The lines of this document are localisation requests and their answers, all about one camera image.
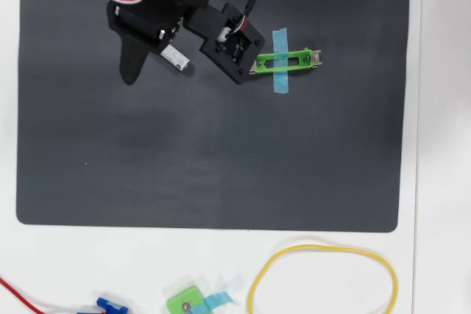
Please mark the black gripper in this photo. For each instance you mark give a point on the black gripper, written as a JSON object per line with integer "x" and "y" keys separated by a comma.
{"x": 137, "y": 33}

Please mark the white AA battery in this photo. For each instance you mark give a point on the white AA battery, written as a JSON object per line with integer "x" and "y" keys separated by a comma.
{"x": 176, "y": 57}

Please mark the green battery holder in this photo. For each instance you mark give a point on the green battery holder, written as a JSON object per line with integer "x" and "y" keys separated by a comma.
{"x": 315, "y": 58}

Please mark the dark grey textured mat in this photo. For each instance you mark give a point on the dark grey textured mat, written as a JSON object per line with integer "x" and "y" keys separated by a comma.
{"x": 184, "y": 163}

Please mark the long blue masking tape strip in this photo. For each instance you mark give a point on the long blue masking tape strip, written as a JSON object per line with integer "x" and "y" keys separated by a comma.
{"x": 280, "y": 40}

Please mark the green printed block with screw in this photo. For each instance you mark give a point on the green printed block with screw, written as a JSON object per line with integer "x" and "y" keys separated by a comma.
{"x": 184, "y": 299}

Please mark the short blue tape piece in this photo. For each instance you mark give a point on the short blue tape piece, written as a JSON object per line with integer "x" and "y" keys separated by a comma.
{"x": 217, "y": 298}

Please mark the yellow rubber band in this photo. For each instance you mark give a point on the yellow rubber band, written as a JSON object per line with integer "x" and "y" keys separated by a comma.
{"x": 312, "y": 245}

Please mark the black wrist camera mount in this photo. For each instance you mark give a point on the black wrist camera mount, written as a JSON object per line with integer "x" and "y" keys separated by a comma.
{"x": 221, "y": 56}

